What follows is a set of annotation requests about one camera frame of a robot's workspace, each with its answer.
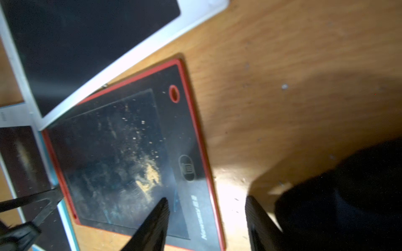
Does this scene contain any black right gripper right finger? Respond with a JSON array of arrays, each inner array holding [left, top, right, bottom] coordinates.
[[245, 196, 283, 251]]

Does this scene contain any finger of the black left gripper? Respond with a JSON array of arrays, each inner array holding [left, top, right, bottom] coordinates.
[[0, 186, 65, 227]]

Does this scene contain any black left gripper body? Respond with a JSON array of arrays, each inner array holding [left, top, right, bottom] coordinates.
[[1, 219, 42, 251]]

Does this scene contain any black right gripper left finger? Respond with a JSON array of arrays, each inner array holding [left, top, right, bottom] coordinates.
[[121, 198, 170, 251]]

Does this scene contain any red drawing tablet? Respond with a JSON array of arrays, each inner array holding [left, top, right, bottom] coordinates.
[[42, 59, 225, 251]]

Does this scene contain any dark grey wiping cloth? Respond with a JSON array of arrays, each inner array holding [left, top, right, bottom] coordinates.
[[275, 138, 402, 251]]

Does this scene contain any white teal drawing tablet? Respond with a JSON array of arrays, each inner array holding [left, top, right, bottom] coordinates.
[[1, 103, 79, 251]]

